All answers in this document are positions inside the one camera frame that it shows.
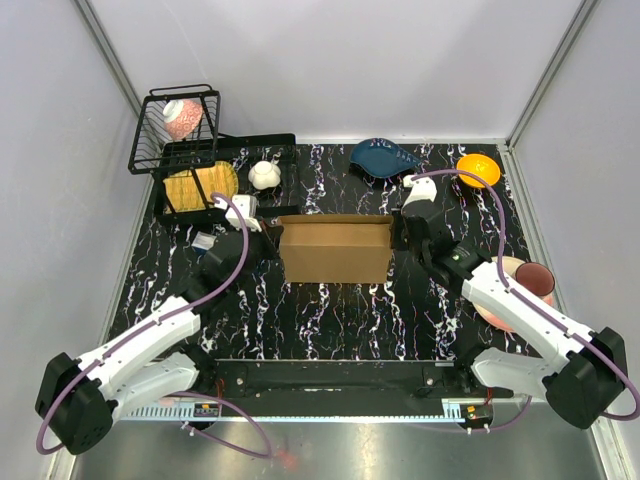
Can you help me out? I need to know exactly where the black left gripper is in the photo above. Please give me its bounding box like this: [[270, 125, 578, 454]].
[[232, 218, 286, 295]]

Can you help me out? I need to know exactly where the brown cardboard box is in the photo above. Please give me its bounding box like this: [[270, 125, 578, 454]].
[[279, 214, 393, 284]]

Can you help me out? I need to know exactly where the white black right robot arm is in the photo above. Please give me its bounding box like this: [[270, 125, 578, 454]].
[[391, 200, 628, 429]]

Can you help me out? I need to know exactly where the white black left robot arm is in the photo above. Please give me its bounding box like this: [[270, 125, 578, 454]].
[[35, 223, 283, 455]]

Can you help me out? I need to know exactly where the silver blue toothpaste tube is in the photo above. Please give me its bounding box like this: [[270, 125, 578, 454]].
[[191, 232, 216, 252]]

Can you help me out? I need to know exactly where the white flower-shaped cup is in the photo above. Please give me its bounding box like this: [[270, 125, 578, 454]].
[[248, 161, 281, 191]]

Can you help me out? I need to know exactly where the dark blue leaf dish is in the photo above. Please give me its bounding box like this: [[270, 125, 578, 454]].
[[350, 138, 421, 179]]

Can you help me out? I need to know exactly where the woven bamboo tray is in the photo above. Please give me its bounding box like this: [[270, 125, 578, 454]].
[[163, 161, 239, 212]]

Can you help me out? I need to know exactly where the orange round bowl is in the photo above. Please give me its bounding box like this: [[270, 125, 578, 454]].
[[456, 153, 502, 186]]

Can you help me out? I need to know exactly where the dark red cup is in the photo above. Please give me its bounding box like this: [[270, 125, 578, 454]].
[[514, 262, 555, 297]]

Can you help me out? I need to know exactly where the pink patterned ceramic bowl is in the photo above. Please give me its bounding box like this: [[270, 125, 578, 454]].
[[162, 99, 203, 141]]

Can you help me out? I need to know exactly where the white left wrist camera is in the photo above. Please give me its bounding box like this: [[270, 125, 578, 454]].
[[215, 195, 262, 232]]

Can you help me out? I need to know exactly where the black wire dish rack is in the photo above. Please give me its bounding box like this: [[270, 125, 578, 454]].
[[128, 84, 301, 226]]

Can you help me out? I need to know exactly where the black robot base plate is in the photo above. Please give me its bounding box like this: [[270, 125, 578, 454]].
[[183, 359, 513, 401]]

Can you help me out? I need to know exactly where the aluminium front rail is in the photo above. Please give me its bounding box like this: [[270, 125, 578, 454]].
[[67, 362, 614, 424]]

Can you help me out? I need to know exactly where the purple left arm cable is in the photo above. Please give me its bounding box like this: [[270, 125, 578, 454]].
[[35, 192, 274, 459]]

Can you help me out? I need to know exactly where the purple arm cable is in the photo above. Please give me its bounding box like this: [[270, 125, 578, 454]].
[[399, 168, 640, 435], [35, 192, 274, 459]]

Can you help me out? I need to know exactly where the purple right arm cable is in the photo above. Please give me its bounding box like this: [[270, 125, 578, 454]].
[[399, 168, 640, 435]]

